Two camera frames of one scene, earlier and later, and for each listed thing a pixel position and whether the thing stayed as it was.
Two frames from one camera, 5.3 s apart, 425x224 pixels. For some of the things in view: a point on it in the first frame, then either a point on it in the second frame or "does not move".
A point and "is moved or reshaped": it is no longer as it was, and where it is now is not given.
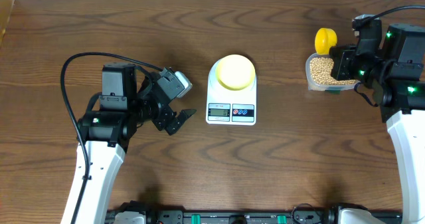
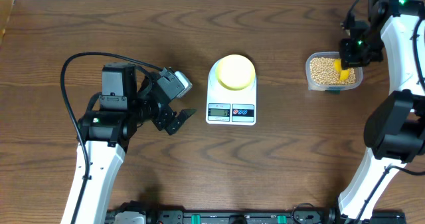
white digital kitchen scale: (226, 106) does not move
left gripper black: (163, 120) does not move
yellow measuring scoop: (325, 38) is moved or reshaped
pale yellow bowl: (236, 72) does not move
